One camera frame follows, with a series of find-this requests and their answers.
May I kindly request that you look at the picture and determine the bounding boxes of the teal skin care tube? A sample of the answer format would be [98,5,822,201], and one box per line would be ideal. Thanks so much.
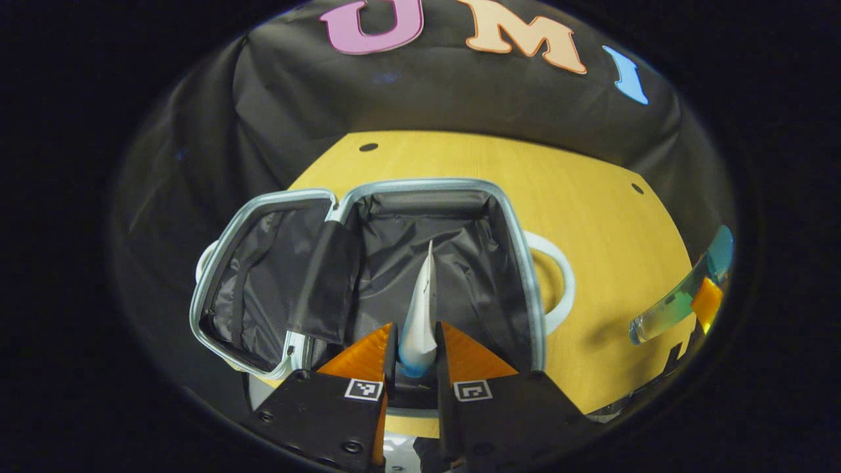
[629,225,735,346]

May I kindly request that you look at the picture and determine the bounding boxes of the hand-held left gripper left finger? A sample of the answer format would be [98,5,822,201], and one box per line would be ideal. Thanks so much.
[239,321,399,473]

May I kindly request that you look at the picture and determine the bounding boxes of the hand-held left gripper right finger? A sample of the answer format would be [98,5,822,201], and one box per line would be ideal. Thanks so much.
[436,321,604,473]

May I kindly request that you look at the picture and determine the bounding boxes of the white hard-shell suitcase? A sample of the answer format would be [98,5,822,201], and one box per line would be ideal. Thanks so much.
[189,177,576,438]

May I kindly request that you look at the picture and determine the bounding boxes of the white skin care tube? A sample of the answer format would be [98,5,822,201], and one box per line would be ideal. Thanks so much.
[398,240,440,379]

